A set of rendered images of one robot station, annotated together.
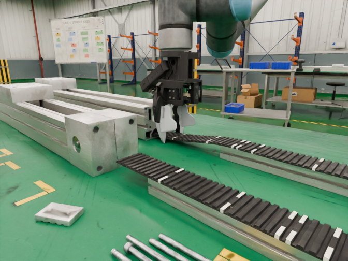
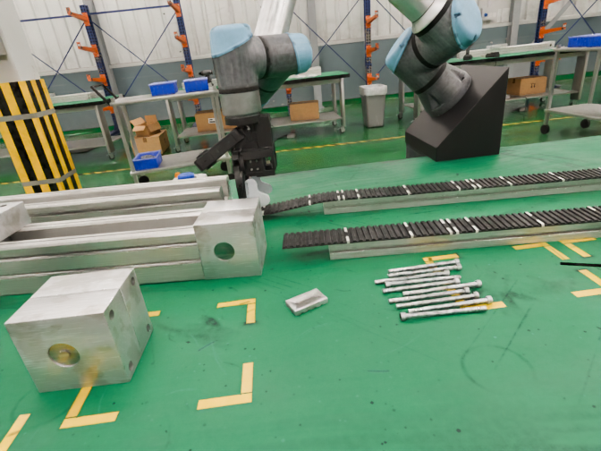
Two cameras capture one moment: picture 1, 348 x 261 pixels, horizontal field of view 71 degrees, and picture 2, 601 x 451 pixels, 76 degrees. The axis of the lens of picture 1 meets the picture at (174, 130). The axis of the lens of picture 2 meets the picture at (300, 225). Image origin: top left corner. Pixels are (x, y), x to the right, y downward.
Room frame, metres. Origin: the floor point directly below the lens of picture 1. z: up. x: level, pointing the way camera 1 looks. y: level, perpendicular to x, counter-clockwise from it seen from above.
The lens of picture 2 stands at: (-0.06, 0.43, 1.09)
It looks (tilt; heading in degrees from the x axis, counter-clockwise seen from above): 24 degrees down; 319
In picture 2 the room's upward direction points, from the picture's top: 6 degrees counter-clockwise
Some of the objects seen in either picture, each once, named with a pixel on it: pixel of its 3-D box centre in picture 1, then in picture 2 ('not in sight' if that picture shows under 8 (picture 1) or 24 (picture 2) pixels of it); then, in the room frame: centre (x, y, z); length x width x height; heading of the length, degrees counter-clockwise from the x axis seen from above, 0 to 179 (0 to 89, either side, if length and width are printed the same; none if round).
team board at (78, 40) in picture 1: (82, 62); not in sight; (6.12, 2.21, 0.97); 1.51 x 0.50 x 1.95; 71
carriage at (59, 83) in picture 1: (56, 86); not in sight; (1.07, 0.51, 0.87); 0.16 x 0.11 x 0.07; 46
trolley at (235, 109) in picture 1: (254, 95); (170, 134); (3.50, -1.15, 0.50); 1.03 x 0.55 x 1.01; 63
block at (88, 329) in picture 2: not in sight; (93, 320); (0.40, 0.37, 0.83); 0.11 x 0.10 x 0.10; 140
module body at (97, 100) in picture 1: (85, 103); (44, 217); (0.89, 0.33, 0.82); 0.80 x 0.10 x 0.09; 46
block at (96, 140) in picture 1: (108, 138); (234, 234); (0.46, 0.13, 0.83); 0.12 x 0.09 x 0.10; 136
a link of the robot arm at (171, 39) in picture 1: (176, 41); (241, 104); (0.58, -0.01, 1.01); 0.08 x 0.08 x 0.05
